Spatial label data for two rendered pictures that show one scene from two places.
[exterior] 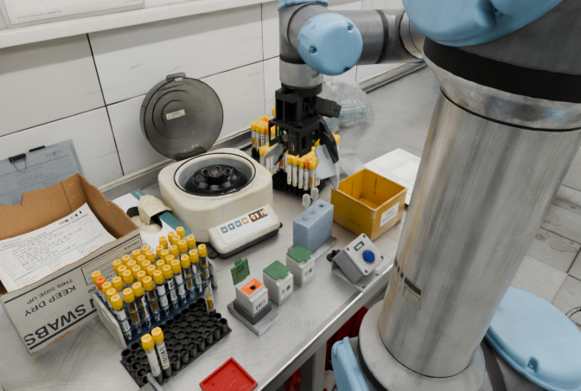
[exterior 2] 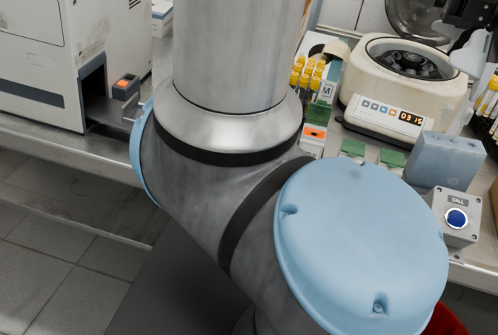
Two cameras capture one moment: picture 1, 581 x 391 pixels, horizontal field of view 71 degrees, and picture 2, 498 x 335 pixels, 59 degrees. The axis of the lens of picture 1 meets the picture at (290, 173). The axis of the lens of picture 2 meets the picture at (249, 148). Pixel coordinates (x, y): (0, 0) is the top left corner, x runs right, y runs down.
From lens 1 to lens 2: 0.42 m
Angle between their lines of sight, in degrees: 46
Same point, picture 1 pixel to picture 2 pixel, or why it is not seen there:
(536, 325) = (365, 220)
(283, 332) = not seen: hidden behind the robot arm
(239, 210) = (394, 98)
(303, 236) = (417, 153)
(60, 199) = not seen: hidden behind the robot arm
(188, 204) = (354, 57)
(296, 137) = not seen: outside the picture
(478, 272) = not seen: outside the picture
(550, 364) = (300, 227)
